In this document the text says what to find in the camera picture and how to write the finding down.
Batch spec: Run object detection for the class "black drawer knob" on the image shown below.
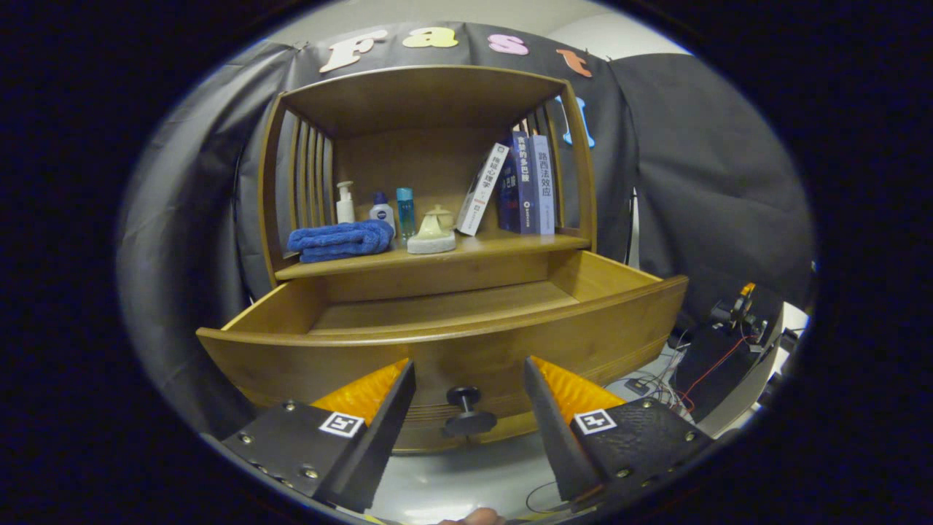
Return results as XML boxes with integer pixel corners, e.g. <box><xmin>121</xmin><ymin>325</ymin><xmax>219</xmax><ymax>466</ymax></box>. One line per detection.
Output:
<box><xmin>441</xmin><ymin>386</ymin><xmax>499</xmax><ymax>438</ymax></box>

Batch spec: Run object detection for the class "clear blue bottle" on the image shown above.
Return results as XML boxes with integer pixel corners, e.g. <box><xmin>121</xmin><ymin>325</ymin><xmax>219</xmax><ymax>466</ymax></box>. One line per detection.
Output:
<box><xmin>396</xmin><ymin>187</ymin><xmax>416</xmax><ymax>240</ymax></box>

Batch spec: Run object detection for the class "wooden drawer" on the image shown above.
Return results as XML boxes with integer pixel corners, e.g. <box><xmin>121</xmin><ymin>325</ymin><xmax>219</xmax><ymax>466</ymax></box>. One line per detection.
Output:
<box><xmin>195</xmin><ymin>249</ymin><xmax>690</xmax><ymax>454</ymax></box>

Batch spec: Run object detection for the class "pale lavender book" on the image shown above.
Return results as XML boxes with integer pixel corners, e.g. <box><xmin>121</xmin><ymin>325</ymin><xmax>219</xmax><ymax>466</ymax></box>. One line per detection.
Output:
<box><xmin>530</xmin><ymin>134</ymin><xmax>557</xmax><ymax>236</ymax></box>

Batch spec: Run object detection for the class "black equipment with orange part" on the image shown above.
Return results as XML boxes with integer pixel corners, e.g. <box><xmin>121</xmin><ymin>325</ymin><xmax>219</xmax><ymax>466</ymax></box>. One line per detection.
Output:
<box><xmin>708</xmin><ymin>282</ymin><xmax>784</xmax><ymax>351</ymax></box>

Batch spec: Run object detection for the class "white book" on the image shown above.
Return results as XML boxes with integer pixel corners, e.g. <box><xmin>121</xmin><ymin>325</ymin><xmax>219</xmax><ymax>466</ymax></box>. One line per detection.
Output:
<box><xmin>456</xmin><ymin>142</ymin><xmax>511</xmax><ymax>237</ymax></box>

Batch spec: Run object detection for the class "black backdrop cloth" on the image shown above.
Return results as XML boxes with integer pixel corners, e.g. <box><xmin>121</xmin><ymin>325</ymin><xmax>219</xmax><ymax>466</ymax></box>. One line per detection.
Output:
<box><xmin>117</xmin><ymin>22</ymin><xmax>816</xmax><ymax>438</ymax></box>

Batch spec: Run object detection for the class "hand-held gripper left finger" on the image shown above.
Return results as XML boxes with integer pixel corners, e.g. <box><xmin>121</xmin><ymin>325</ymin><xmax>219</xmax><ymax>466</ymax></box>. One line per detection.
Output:
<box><xmin>221</xmin><ymin>357</ymin><xmax>418</xmax><ymax>515</ymax></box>

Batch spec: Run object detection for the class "wooden countertop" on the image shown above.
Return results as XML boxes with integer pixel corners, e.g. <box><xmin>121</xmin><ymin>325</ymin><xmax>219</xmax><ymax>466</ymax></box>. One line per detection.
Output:
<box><xmin>274</xmin><ymin>230</ymin><xmax>593</xmax><ymax>281</ymax></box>

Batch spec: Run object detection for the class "white bottle with blue cap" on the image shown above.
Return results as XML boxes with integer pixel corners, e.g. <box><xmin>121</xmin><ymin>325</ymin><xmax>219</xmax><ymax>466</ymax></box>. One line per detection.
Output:
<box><xmin>369</xmin><ymin>191</ymin><xmax>397</xmax><ymax>238</ymax></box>

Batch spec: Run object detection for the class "blue folded towel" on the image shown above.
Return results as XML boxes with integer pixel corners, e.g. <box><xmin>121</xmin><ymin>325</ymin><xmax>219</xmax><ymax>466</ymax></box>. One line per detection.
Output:
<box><xmin>286</xmin><ymin>219</ymin><xmax>395</xmax><ymax>264</ymax></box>

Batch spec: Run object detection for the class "tangle of floor cables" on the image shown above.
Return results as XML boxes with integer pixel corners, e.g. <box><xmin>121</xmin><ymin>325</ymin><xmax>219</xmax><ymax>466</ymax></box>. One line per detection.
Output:
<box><xmin>605</xmin><ymin>328</ymin><xmax>752</xmax><ymax>424</ymax></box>

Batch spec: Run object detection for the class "wooden cabinet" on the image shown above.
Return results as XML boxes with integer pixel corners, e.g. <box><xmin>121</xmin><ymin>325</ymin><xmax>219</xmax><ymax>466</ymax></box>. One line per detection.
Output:
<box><xmin>257</xmin><ymin>64</ymin><xmax>598</xmax><ymax>303</ymax></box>

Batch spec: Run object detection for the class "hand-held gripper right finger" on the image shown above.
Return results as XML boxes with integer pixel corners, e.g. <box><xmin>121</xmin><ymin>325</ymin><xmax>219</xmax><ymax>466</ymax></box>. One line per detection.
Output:
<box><xmin>523</xmin><ymin>355</ymin><xmax>715</xmax><ymax>511</ymax></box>

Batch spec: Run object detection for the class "pale green scrub brush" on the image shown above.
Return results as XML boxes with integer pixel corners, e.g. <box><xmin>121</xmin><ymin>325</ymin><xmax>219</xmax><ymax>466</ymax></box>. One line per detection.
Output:
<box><xmin>407</xmin><ymin>211</ymin><xmax>458</xmax><ymax>255</ymax></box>

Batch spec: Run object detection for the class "dark blue book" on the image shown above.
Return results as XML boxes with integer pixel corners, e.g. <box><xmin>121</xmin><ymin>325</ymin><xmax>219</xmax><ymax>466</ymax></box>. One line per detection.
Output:
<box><xmin>499</xmin><ymin>131</ymin><xmax>540</xmax><ymax>236</ymax></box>

